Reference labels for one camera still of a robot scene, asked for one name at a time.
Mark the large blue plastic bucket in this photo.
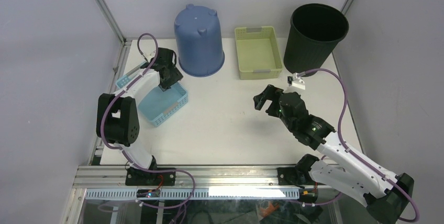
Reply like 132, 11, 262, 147
174, 4, 225, 77

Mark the light green plastic basket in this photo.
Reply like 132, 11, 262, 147
235, 26, 283, 80

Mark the light blue plastic basket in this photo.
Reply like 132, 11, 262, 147
115, 63, 188, 127

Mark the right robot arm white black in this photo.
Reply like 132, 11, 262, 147
253, 85, 414, 223

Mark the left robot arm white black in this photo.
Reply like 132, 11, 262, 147
96, 48, 187, 185

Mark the black plastic bucket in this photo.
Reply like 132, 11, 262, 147
283, 3, 349, 73

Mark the orange object under table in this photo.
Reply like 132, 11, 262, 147
258, 200, 280, 218

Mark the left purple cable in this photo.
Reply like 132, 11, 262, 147
99, 32, 196, 210

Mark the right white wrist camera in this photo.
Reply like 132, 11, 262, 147
287, 73, 306, 91

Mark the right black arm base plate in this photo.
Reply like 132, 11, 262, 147
276, 167, 305, 188

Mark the white slotted cable duct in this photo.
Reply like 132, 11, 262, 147
85, 186, 299, 200

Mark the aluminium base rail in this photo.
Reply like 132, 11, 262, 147
73, 164, 351, 195

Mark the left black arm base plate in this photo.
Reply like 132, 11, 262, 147
125, 167, 176, 186

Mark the left corner aluminium post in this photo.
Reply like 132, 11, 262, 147
95, 0, 126, 45

